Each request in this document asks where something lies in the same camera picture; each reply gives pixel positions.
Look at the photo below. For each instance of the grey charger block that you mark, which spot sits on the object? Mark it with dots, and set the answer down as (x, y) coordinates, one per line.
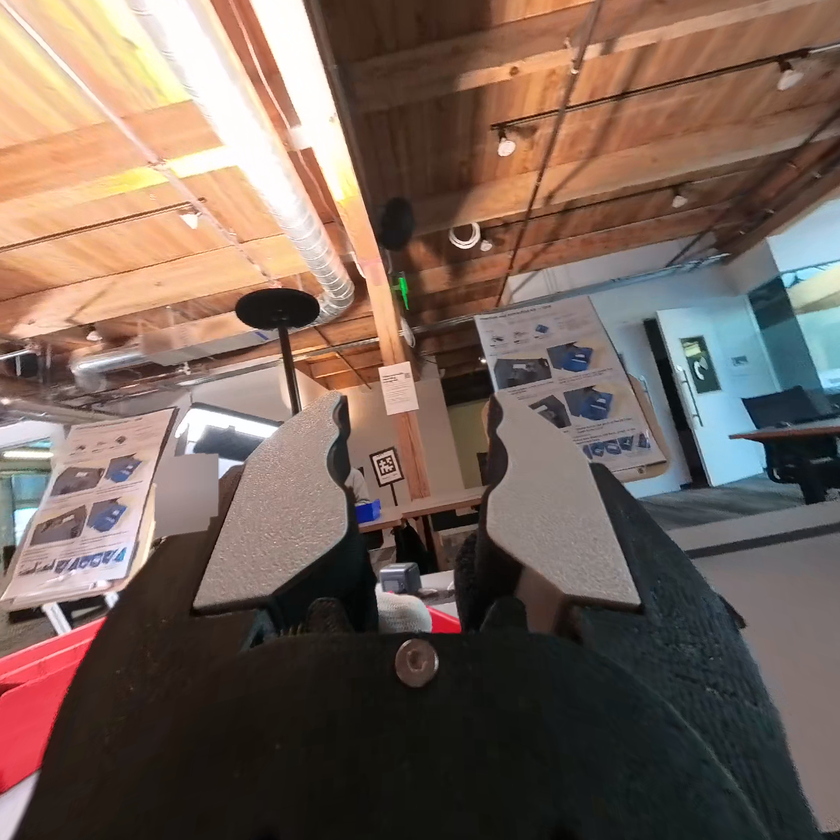
(400, 579)

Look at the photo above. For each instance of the instruction poster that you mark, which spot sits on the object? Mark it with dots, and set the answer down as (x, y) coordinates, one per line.
(85, 505)
(558, 374)

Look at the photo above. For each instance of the wooden post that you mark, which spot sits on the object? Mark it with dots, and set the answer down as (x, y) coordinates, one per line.
(400, 328)

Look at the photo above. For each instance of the ribbed silver duct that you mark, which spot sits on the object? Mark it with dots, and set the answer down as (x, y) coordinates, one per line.
(308, 229)

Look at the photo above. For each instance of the black office chair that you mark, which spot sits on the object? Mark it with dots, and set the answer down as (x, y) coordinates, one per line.
(787, 426)

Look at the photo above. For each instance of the long ceiling light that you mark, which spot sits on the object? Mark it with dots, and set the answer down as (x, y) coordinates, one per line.
(295, 79)

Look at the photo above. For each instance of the silver air duct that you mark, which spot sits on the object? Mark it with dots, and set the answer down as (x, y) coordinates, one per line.
(164, 351)

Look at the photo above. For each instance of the ceiling spot lamp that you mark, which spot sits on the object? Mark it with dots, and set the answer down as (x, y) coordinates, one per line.
(679, 199)
(789, 77)
(190, 218)
(505, 144)

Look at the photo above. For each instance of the small tag sign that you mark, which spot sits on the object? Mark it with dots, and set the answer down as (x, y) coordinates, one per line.
(386, 466)

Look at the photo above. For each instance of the red plastic bin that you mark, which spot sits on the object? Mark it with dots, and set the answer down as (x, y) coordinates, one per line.
(39, 676)

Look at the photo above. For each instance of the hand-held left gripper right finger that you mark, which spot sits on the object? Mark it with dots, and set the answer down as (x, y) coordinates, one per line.
(558, 525)

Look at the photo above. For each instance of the blue plastic bin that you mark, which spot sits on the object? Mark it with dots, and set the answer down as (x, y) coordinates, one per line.
(369, 512)

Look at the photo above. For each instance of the instruction sheet on stand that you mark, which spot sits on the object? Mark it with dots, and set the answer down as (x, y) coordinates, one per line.
(646, 420)

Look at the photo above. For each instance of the led panel lamp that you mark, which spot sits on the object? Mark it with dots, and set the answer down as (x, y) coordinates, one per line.
(223, 433)

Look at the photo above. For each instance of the black round ceiling speaker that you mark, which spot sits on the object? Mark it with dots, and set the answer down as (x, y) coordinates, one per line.
(395, 223)

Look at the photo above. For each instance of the green exit sign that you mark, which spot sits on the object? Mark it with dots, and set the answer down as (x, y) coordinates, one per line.
(401, 289)

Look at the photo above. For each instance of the black disc pole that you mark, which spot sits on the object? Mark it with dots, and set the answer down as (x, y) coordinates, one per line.
(279, 308)

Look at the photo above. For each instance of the white paper note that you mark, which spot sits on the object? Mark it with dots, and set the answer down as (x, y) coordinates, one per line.
(399, 388)

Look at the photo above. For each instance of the booth window with sign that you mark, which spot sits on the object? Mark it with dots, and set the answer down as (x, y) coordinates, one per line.
(699, 364)

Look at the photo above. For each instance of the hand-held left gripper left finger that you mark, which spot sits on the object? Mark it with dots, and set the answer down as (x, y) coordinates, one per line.
(275, 512)

